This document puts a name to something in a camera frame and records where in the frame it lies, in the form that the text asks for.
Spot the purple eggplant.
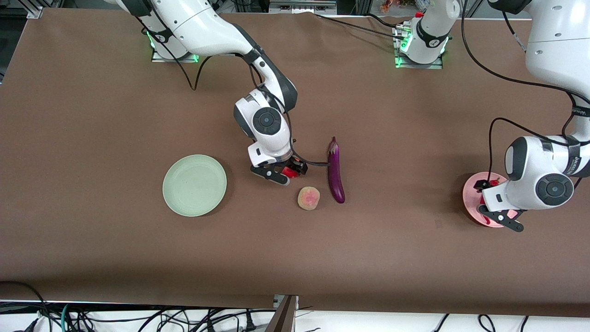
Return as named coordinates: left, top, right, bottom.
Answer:
left=327, top=136, right=346, bottom=204

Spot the silver metal bracket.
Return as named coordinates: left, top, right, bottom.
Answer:
left=273, top=294, right=300, bottom=310

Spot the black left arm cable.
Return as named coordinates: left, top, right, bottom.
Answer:
left=460, top=0, right=590, bottom=185

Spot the red chili pepper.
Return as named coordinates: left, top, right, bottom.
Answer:
left=480, top=178, right=502, bottom=226

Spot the thin black cable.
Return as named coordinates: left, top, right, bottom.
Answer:
left=366, top=13, right=400, bottom=27
left=315, top=13, right=407, bottom=41

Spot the pink yellow peach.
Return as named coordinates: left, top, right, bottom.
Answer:
left=297, top=186, right=321, bottom=211

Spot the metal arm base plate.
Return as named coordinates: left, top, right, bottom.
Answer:
left=393, top=27, right=444, bottom=70
left=150, top=46, right=200, bottom=64

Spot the brown wooden board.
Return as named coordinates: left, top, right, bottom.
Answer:
left=265, top=296, right=296, bottom=332

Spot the black looped floor cable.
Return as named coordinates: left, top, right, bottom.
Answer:
left=0, top=280, right=49, bottom=332

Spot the pink round plate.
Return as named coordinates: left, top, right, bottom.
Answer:
left=462, top=172, right=519, bottom=229

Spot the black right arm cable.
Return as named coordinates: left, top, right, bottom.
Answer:
left=134, top=14, right=330, bottom=167

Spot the pale green round plate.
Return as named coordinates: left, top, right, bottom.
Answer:
left=162, top=154, right=228, bottom=217

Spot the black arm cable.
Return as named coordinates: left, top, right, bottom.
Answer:
left=134, top=14, right=330, bottom=167
left=460, top=0, right=590, bottom=185

